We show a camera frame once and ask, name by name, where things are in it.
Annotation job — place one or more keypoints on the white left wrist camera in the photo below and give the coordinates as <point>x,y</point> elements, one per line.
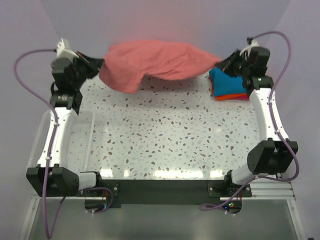
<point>63,47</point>

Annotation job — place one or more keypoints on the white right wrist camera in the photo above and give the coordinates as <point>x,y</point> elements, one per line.
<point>251,43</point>

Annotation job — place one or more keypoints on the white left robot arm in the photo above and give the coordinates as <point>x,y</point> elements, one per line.
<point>51,176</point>

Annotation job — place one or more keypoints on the folded blue t shirt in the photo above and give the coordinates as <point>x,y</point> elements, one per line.
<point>224,85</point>

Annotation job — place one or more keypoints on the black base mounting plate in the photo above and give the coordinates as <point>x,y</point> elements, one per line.
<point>163,192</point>

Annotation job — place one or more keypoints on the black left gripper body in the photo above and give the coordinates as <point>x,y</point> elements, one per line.
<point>83,73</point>

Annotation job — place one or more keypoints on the white plastic basket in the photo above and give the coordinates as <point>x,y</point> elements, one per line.
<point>79,146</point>

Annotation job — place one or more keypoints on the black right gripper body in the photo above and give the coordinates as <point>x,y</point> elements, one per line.
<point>237,66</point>

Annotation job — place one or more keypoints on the folded orange t shirt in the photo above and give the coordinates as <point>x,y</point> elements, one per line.
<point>229,96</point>

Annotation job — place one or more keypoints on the salmon pink t shirt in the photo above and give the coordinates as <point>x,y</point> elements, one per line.
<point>127,63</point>

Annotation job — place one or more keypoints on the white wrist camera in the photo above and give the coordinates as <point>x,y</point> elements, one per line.
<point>63,47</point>
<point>251,43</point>

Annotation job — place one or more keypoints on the folded magenta t shirt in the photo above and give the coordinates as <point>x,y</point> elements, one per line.
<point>241,98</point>

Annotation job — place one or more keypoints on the aluminium table frame rail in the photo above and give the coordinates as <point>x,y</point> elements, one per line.
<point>263,189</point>

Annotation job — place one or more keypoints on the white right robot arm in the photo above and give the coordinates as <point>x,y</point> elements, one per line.
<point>274,152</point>

